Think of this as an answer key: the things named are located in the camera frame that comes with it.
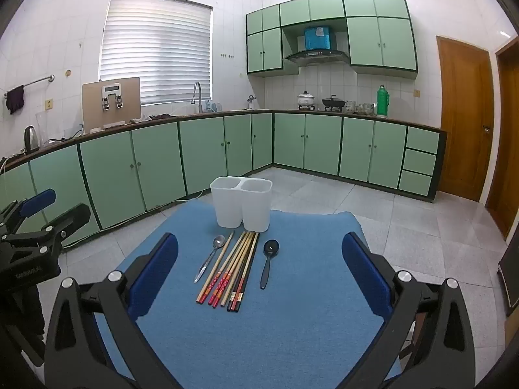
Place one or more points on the black wok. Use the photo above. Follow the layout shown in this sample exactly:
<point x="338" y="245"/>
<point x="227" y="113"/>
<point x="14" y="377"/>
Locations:
<point x="333" y="102"/>

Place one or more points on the metal spoon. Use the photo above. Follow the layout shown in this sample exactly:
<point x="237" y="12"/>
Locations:
<point x="219" y="242"/>

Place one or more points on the brown cardboard board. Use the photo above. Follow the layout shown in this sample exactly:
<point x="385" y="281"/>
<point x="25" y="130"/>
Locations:
<point x="93" y="105"/>

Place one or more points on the white cooking pot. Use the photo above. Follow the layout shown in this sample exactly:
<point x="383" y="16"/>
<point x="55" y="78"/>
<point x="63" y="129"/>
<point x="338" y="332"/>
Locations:
<point x="306" y="99"/>

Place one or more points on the white device on board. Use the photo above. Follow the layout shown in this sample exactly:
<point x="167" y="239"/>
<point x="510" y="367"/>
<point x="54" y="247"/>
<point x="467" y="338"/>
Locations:
<point x="111" y="88"/>

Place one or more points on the dark hanging towel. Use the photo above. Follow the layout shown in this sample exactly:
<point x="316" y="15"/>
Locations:
<point x="15" y="99"/>

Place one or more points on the metal kitchen faucet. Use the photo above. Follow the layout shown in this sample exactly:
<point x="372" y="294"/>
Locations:
<point x="199" y="101"/>

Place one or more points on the black object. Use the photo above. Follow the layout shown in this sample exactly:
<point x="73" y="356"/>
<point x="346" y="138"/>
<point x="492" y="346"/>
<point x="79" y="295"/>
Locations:
<point x="510" y="283"/>

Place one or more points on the row of wooden chopsticks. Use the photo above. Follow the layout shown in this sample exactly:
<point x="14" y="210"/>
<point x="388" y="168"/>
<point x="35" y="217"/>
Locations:
<point x="239" y="259"/>

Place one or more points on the clear plastic pitcher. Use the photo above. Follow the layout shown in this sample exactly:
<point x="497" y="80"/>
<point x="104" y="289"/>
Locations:
<point x="44" y="129"/>

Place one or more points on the green thermos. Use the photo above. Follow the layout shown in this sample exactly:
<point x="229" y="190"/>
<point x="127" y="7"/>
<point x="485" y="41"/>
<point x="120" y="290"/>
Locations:
<point x="382" y="103"/>

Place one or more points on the green kitchen cabinets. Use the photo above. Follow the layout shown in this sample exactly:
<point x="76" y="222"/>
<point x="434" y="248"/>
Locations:
<point x="381" y="40"/>
<point x="154" y="162"/>

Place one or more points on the group of glass jars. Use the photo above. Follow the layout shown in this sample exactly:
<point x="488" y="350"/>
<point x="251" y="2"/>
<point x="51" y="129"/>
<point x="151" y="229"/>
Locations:
<point x="367" y="108"/>

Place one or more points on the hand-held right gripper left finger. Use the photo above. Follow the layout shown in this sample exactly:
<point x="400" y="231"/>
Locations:
<point x="156" y="275"/>

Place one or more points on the green lower kitchen cabinets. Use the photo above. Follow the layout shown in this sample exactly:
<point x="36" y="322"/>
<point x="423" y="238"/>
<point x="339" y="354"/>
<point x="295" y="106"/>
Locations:
<point x="154" y="162"/>

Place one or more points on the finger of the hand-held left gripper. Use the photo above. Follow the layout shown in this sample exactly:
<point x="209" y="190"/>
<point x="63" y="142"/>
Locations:
<point x="69" y="216"/>
<point x="38" y="202"/>

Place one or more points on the steel electric kettle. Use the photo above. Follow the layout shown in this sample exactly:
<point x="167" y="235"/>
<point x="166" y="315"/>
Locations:
<point x="30" y="140"/>

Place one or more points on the white window blind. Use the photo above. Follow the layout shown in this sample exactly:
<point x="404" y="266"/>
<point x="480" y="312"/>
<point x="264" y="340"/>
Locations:
<point x="154" y="48"/>

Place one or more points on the metal towel bar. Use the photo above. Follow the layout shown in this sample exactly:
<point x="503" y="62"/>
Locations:
<point x="40" y="80"/>

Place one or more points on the green upper kitchen cabinets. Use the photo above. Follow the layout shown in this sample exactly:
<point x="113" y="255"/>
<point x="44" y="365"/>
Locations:
<point x="381" y="40"/>

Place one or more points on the white two-compartment utensil holder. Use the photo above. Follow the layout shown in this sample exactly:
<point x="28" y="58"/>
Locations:
<point x="239" y="206"/>

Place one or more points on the small metal tap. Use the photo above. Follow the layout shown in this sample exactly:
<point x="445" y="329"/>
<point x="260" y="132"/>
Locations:
<point x="251" y="100"/>

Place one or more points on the range hood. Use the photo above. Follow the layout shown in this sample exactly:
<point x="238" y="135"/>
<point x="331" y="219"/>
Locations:
<point x="316" y="56"/>

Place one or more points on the black plastic spoon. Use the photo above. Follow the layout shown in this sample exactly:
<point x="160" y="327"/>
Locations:
<point x="271" y="247"/>

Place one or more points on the bottles beside sink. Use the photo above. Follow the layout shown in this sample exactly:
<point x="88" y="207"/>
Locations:
<point x="215" y="106"/>

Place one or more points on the brown wooden door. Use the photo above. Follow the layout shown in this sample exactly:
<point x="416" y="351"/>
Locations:
<point x="507" y="150"/>
<point x="462" y="121"/>

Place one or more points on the blue table mat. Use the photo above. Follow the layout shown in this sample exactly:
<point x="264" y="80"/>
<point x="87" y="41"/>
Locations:
<point x="284" y="332"/>

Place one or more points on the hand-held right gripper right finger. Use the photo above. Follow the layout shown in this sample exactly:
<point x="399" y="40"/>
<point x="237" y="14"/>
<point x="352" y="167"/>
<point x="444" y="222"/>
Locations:
<point x="367" y="279"/>

